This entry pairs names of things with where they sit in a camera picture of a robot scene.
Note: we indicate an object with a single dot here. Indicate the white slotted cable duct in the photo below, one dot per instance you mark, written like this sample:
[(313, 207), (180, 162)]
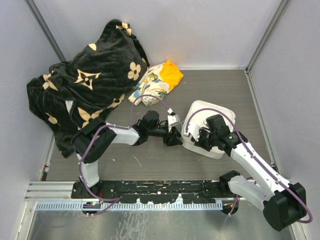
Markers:
[(94, 206)]

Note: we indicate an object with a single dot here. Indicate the black floral fleece blanket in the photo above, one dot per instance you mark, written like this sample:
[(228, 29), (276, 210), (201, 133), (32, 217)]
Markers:
[(90, 86)]

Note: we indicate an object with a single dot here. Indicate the yellow cloth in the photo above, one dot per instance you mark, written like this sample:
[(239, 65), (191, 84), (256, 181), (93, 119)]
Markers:
[(171, 74)]

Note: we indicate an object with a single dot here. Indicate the grey medicine kit case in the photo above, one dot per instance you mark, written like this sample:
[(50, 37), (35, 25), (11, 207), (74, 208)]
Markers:
[(200, 119)]

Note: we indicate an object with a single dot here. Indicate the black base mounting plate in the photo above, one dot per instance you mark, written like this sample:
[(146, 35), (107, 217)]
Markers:
[(161, 191)]

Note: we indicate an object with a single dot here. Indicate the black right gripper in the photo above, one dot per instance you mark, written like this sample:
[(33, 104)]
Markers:
[(199, 143)]

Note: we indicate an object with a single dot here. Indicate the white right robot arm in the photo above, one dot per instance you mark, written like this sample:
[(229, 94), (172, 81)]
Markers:
[(281, 202)]

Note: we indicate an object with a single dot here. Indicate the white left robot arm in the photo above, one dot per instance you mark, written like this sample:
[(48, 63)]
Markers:
[(91, 142)]

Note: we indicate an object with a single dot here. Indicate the aluminium frame rail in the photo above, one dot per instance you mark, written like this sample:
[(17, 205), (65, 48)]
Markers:
[(49, 191)]

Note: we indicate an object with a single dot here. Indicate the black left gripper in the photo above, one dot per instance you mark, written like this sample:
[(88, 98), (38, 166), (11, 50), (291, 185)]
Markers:
[(172, 137)]

